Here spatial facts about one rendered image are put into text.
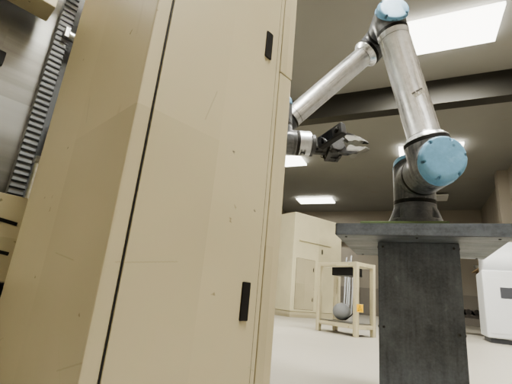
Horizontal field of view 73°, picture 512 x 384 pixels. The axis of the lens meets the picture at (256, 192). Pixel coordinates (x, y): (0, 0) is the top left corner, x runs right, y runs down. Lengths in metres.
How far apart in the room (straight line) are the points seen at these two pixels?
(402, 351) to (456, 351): 0.15
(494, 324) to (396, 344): 4.76
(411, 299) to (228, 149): 0.83
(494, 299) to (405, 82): 4.91
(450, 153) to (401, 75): 0.34
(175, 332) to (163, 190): 0.24
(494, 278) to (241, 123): 5.50
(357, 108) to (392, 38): 4.50
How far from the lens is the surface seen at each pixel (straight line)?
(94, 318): 0.57
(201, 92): 0.72
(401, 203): 1.40
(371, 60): 1.61
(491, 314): 6.01
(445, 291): 1.29
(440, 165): 1.24
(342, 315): 4.39
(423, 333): 1.29
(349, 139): 1.31
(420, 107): 1.34
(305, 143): 1.23
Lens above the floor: 0.34
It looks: 16 degrees up
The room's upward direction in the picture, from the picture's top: 5 degrees clockwise
